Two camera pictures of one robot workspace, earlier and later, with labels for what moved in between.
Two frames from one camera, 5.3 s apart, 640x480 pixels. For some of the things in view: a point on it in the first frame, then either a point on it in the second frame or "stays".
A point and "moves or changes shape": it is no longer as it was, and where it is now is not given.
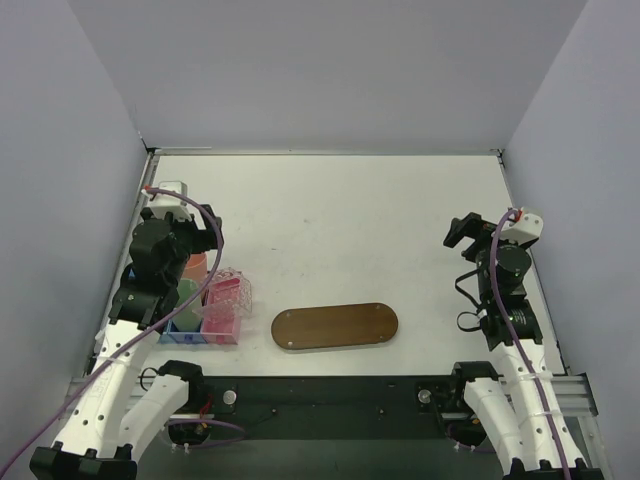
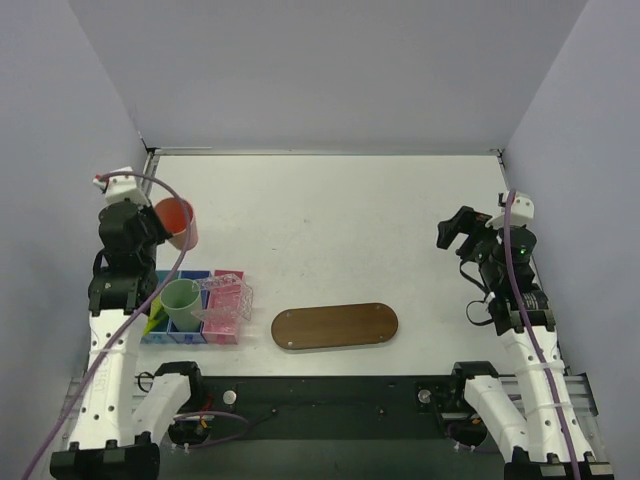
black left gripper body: (201, 238) to (151, 223)
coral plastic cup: (196, 267) moves or changes shape
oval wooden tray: (334, 326) stays
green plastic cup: (188, 319) stays
